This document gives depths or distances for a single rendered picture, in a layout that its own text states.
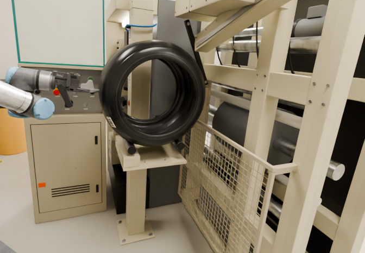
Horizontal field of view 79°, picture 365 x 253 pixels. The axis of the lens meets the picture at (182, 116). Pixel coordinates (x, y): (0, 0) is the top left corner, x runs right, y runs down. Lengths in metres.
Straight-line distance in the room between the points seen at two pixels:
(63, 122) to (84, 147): 0.26
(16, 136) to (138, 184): 2.17
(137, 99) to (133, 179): 0.60
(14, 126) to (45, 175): 1.54
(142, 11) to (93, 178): 1.37
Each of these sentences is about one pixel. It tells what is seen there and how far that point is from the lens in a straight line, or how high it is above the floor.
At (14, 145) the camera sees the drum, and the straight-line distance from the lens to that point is 3.60.
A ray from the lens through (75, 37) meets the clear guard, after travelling 1.84.
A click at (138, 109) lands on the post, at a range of 1.53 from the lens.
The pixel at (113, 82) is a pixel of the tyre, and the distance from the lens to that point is 1.10.
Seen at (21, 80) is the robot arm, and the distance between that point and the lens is 1.19.
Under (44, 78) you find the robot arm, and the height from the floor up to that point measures 1.25.
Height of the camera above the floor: 1.40
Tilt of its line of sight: 15 degrees down
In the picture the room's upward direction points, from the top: 5 degrees clockwise
